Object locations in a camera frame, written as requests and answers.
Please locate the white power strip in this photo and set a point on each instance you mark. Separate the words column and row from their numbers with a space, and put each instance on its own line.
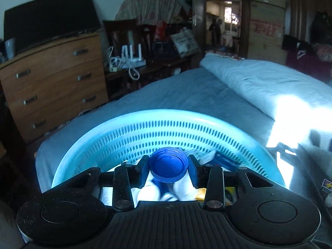
column 113, row 69

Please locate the dark wooden door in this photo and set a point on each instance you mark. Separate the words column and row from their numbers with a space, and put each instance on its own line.
column 198, row 5

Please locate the pink pleated cloth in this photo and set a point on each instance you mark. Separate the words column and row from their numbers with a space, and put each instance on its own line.
column 150, row 2

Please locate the black bag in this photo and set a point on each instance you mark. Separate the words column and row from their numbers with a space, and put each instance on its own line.
column 321, row 28

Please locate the large cardboard box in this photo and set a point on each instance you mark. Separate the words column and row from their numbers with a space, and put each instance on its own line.
column 267, row 31

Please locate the wooden dresser drawer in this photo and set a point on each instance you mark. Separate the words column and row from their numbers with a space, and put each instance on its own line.
column 62, row 111
column 51, row 62
column 57, row 88

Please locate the grey cup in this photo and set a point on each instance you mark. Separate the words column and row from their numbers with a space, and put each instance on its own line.
column 10, row 49

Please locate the light blue plastic basket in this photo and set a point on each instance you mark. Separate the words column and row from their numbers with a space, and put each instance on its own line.
column 168, row 124

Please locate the low dark wooden table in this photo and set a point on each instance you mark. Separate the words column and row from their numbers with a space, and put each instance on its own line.
column 155, row 68

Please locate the floral cloth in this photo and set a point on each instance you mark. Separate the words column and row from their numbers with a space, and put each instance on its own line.
column 324, row 53

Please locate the black jacket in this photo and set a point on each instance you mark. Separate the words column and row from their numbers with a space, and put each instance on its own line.
column 290, row 42

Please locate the white router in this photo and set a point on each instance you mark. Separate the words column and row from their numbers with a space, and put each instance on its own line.
column 134, row 62

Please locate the yellow packet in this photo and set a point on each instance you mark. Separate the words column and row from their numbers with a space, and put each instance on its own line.
column 201, row 194

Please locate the white yellow-striped box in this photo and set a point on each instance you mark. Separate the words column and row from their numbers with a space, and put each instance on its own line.
column 327, row 186

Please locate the printed paper bag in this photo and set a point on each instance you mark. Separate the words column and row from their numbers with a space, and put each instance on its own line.
column 185, row 42

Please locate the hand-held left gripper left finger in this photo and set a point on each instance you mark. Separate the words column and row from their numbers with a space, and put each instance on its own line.
column 144, row 171

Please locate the white duvet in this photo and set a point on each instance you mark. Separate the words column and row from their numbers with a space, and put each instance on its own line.
column 259, row 83

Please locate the small white device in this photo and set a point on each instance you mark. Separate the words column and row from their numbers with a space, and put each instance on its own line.
column 177, row 70

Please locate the wooden dresser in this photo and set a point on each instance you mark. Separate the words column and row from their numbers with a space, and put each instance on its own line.
column 51, row 83

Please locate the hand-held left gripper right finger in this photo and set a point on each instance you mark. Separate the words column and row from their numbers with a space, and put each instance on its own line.
column 193, row 171

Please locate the dark red garment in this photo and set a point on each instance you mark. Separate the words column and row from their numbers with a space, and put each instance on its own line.
column 303, row 66

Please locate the red bag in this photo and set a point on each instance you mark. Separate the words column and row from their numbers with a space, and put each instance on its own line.
column 161, row 29

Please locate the blue bottle cap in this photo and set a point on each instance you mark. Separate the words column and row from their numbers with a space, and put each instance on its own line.
column 168, row 164

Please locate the black flat television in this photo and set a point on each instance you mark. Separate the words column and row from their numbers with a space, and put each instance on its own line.
column 51, row 18

